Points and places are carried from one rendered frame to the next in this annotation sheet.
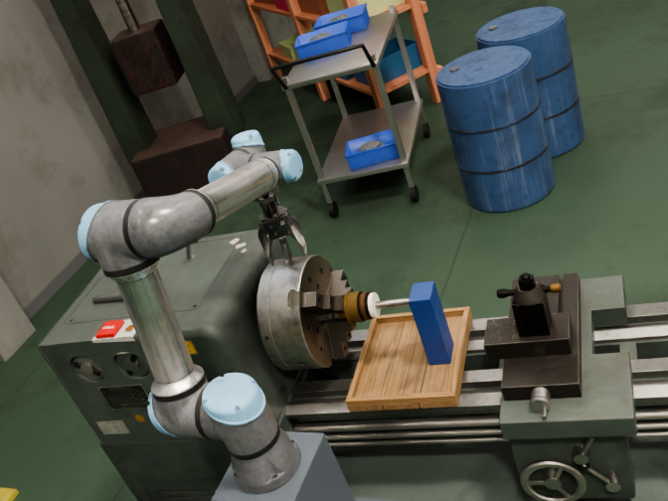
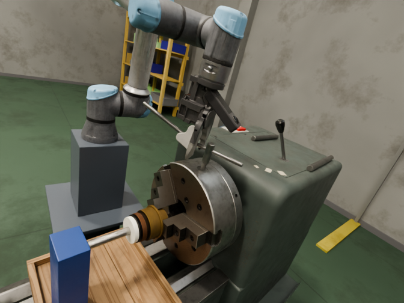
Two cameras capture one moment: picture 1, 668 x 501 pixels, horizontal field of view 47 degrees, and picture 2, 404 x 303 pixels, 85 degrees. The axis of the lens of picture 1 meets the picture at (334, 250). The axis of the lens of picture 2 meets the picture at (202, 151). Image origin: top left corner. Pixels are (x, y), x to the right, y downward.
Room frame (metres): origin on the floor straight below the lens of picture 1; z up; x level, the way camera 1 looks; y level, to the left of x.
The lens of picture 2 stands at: (1.97, -0.43, 1.52)
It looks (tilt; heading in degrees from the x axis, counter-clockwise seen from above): 22 degrees down; 107
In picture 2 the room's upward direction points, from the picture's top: 14 degrees clockwise
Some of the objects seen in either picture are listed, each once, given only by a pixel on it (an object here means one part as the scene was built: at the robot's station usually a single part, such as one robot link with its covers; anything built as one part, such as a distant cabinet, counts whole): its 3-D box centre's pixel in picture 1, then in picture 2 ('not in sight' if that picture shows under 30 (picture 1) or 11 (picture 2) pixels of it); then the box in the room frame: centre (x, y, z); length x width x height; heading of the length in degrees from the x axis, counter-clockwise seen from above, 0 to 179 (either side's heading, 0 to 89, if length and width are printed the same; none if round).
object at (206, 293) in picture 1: (185, 334); (252, 184); (1.96, 0.50, 1.06); 0.59 x 0.48 x 0.39; 64
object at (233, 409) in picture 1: (237, 411); (104, 101); (1.26, 0.31, 1.27); 0.13 x 0.12 x 0.14; 56
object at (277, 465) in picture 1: (259, 449); (100, 127); (1.26, 0.30, 1.15); 0.15 x 0.15 x 0.10
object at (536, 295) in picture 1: (528, 290); not in sight; (1.46, -0.40, 1.14); 0.08 x 0.08 x 0.03
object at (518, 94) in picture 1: (514, 105); not in sight; (4.11, -1.29, 0.40); 1.08 x 0.66 x 0.80; 151
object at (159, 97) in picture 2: not in sight; (151, 59); (-1.85, 5.23, 1.24); 2.69 x 0.73 x 2.49; 149
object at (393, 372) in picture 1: (412, 357); (105, 290); (1.69, -0.10, 0.89); 0.36 x 0.30 x 0.04; 154
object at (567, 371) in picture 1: (544, 332); not in sight; (1.52, -0.43, 0.95); 0.43 x 0.18 x 0.04; 154
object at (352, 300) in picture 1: (356, 306); (148, 223); (1.74, 0.00, 1.08); 0.09 x 0.09 x 0.09; 64
